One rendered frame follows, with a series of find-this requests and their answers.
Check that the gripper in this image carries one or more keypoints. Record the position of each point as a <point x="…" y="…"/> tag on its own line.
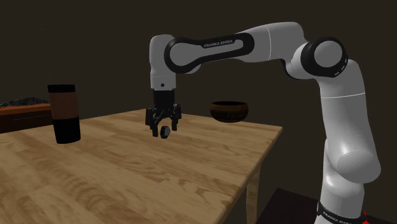
<point x="163" y="99"/>

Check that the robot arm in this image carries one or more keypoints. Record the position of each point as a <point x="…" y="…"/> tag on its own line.
<point x="341" y="124"/>

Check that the small black round object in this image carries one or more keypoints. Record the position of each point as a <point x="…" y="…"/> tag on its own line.
<point x="165" y="131"/>

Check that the light wooden table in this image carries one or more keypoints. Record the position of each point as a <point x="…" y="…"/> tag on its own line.
<point x="124" y="173"/>

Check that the dark brown bowl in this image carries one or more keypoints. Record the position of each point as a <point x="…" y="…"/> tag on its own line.
<point x="229" y="112"/>

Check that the brown and black cylinder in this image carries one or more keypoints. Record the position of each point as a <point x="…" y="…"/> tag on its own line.
<point x="64" y="114"/>

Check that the brown wooden cabinet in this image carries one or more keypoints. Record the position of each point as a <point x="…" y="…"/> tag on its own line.
<point x="21" y="118"/>

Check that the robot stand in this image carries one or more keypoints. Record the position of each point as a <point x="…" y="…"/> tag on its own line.
<point x="285" y="208"/>

